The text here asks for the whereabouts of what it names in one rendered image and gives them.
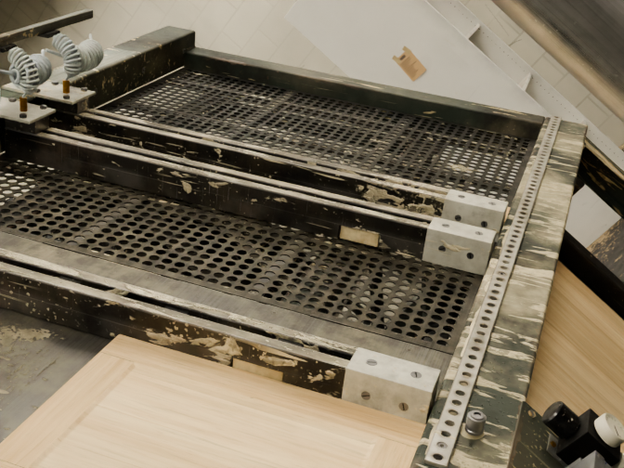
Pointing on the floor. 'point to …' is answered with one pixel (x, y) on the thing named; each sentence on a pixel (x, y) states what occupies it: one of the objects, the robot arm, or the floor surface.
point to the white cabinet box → (448, 70)
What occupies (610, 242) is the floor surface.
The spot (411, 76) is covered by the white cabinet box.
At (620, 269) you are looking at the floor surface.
